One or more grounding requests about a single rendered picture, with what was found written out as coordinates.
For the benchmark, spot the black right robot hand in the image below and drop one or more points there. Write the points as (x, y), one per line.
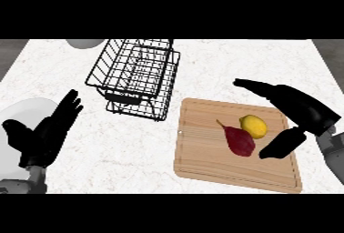
(300, 107)

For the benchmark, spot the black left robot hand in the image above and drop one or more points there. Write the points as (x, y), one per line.
(49, 133)

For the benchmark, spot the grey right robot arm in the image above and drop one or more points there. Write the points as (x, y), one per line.
(334, 153)

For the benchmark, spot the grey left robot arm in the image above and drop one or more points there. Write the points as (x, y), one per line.
(27, 181)

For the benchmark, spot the dark red pear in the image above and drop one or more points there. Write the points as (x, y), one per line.
(240, 141)

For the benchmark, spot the wooden cutting board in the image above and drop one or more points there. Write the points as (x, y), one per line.
(224, 164)

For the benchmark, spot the white round plate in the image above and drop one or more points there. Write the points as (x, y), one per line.
(18, 121)

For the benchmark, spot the yellow lemon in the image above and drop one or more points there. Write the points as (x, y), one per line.
(255, 126)

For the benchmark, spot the grey round bowl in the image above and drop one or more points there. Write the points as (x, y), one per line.
(85, 43)

